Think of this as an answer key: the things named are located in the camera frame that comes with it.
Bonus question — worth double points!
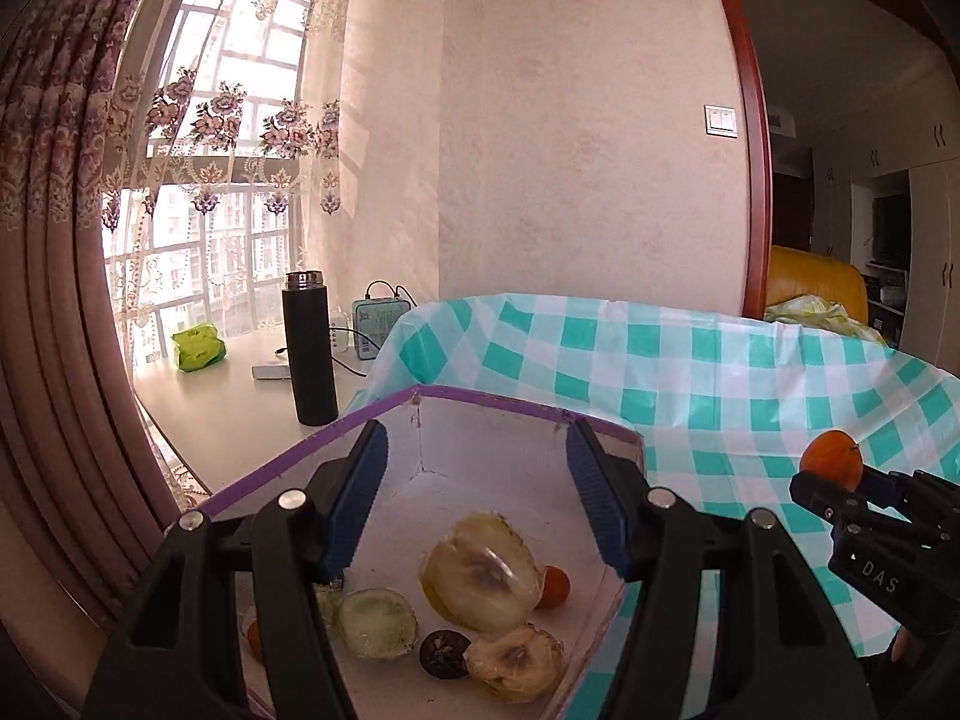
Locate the yellowish plastic bag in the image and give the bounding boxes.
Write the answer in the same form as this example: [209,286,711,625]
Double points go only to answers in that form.
[763,294,886,346]

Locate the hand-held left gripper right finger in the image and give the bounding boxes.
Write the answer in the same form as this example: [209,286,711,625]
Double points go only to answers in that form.
[564,418,878,720]

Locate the dark purple fruit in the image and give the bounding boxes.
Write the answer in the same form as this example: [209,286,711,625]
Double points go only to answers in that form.
[418,630,473,680]

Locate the red-brown door frame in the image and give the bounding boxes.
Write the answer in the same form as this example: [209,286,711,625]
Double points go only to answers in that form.
[701,0,773,320]

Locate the teal checked tablecloth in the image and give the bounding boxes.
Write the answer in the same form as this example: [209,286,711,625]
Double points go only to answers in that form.
[349,292,960,720]

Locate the green packet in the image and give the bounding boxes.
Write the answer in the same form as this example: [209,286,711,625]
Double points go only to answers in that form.
[171,326,227,374]

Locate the black thermos bottle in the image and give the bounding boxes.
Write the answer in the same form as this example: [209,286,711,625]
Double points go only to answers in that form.
[282,270,338,427]

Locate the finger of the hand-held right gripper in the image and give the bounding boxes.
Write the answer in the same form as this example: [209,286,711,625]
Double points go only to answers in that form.
[789,469,863,522]
[861,465,920,500]

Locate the white wall cabinets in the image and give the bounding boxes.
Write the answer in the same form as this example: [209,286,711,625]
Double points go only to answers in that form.
[811,112,960,376]

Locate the yellow sofa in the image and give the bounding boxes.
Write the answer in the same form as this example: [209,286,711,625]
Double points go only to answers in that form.
[765,245,869,327]

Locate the yellow fruit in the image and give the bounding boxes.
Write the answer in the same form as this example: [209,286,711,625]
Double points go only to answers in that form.
[418,514,542,635]

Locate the pale green fruit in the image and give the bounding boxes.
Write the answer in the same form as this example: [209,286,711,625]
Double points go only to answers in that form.
[335,589,419,662]

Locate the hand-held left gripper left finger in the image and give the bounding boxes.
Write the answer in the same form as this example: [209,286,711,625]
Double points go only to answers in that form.
[90,420,391,720]

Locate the yellow-green fruit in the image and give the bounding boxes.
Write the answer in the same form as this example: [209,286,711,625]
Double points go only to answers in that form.
[463,624,565,704]

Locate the black cable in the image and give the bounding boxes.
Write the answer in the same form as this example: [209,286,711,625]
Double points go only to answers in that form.
[364,279,417,312]
[274,347,370,377]

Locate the sheer floral curtain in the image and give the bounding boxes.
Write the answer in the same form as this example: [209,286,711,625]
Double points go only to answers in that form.
[101,0,353,496]

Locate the small orange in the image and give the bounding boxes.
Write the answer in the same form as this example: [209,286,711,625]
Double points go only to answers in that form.
[799,430,865,492]
[538,566,571,611]

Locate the purple cardboard box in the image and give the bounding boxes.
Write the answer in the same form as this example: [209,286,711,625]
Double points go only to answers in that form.
[169,384,647,720]

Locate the black television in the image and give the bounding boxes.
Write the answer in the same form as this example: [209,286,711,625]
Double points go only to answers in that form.
[874,195,912,263]

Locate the patterned heavy curtain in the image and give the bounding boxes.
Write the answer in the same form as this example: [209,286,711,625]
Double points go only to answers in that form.
[0,0,203,616]

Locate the teal electronic device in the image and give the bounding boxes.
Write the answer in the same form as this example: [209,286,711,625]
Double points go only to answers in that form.
[352,298,413,362]

